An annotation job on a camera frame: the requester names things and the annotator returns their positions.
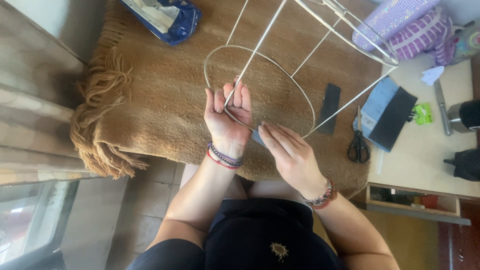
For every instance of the brown fringed woven blanket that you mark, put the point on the brown fringed woven blanket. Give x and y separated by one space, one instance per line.
168 93

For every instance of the metal knife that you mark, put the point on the metal knife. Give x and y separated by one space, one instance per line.
442 108

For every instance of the black lumpy object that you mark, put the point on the black lumpy object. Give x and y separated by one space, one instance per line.
465 165

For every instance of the beige striped curtain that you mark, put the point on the beige striped curtain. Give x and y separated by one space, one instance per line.
37 112

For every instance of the small blue sandpaper piece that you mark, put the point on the small blue sandpaper piece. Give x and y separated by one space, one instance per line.
257 138

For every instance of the large black sandpaper sheet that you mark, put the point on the large black sandpaper sheet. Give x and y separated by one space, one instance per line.
393 118

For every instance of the person's right fingers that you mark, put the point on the person's right fingers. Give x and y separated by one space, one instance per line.
275 137

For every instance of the steel cup with black sleeve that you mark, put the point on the steel cup with black sleeve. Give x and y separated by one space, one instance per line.
465 117

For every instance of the gold sun brooch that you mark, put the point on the gold sun brooch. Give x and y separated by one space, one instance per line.
279 250

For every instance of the blue plastic bag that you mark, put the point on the blue plastic bag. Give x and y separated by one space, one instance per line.
168 18

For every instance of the colourful patterned container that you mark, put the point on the colourful patterned container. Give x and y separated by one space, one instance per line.
467 42

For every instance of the person's left hand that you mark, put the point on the person's left hand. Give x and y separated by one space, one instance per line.
227 122

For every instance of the person's black garment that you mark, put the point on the person's black garment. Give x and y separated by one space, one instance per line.
255 240

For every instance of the crumpled white paper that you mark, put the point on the crumpled white paper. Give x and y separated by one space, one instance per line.
432 75

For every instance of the black sandpaper strip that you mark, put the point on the black sandpaper strip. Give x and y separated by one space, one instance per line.
330 108

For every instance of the purple glitter roll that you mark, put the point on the purple glitter roll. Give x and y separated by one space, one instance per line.
393 18

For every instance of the green pack of clips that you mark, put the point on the green pack of clips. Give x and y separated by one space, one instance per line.
422 114

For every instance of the person's right hand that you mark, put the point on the person's right hand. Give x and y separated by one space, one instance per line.
294 159

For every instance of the glass window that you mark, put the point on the glass window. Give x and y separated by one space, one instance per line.
26 221

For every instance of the open wooden drawer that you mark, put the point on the open wooden drawer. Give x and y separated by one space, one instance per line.
412 204

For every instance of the person's right leg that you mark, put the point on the person's right leg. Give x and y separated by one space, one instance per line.
277 191

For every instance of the purple white patterned cloth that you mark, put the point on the purple white patterned cloth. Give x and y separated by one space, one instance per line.
425 37

